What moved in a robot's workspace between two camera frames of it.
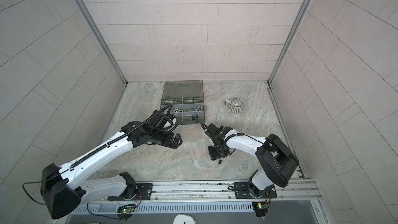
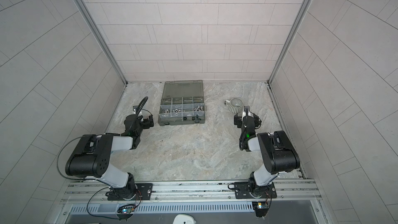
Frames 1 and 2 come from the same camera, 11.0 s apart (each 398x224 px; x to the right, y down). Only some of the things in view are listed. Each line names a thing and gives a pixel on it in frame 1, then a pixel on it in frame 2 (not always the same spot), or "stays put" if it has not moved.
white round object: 184,219 stays put
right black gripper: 212,156 → 240,120
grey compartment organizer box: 187,98 stays put
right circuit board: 260,208 stays put
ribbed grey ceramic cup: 235,105 stays put
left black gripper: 169,143 → 147,125
